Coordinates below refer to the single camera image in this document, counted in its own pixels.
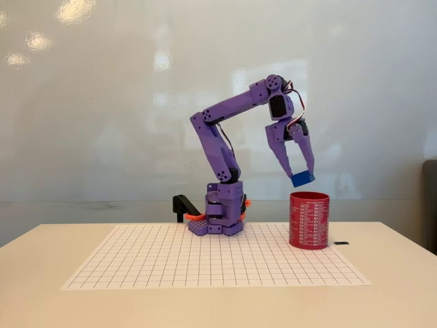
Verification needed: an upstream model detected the blue toy brick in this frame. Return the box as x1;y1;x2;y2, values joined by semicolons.
290;169;316;189

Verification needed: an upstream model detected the white red black servo cable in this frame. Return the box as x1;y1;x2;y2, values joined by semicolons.
285;79;307;131

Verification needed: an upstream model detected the white grid paper sheet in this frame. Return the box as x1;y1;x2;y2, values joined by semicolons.
60;223;372;292

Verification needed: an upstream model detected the red cup white print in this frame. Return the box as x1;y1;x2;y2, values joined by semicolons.
288;191;330;251

